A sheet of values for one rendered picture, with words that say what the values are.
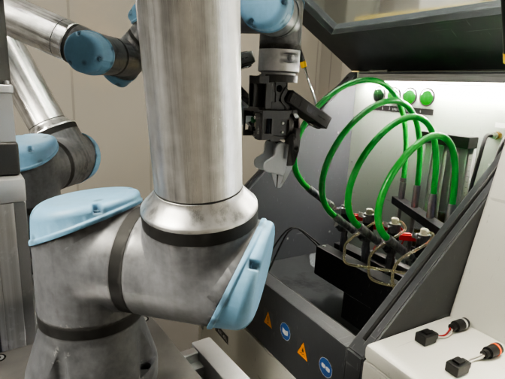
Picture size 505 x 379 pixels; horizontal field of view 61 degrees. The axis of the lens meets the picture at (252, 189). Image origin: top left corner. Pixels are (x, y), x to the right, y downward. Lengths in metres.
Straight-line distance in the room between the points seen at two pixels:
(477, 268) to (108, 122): 1.96
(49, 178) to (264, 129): 0.45
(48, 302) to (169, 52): 0.29
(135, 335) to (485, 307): 0.62
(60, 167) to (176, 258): 0.62
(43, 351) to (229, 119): 0.33
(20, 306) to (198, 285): 0.38
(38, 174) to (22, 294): 0.28
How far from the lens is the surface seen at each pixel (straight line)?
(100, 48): 0.84
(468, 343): 0.86
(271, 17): 0.67
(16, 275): 0.72
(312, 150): 1.43
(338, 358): 0.86
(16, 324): 0.75
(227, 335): 1.27
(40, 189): 0.95
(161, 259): 0.41
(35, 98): 1.10
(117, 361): 0.53
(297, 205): 1.44
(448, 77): 1.25
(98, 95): 2.41
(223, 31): 0.36
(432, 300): 0.88
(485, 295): 0.91
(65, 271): 0.48
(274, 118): 0.78
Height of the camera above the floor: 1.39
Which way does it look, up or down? 14 degrees down
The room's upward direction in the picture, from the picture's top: 2 degrees clockwise
